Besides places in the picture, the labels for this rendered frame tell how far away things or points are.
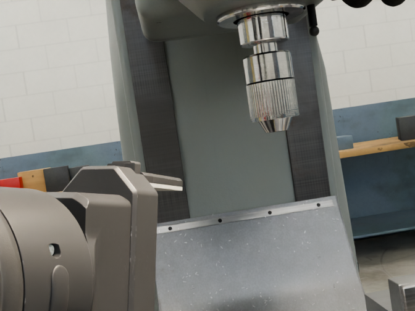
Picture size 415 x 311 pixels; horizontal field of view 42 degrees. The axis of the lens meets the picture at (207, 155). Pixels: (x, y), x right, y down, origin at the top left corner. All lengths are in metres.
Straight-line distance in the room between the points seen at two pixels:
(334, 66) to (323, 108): 4.05
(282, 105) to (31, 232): 0.32
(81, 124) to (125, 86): 3.89
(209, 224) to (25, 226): 0.68
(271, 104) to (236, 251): 0.42
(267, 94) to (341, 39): 4.53
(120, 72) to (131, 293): 0.66
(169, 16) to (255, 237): 0.41
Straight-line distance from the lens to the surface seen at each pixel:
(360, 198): 5.05
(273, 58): 0.51
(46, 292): 0.23
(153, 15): 0.64
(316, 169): 0.92
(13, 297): 0.22
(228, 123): 0.90
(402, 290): 0.62
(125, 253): 0.30
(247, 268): 0.88
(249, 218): 0.90
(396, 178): 5.15
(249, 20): 0.52
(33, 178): 4.36
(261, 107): 0.51
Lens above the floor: 1.21
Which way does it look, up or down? 3 degrees down
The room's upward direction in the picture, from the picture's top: 8 degrees counter-clockwise
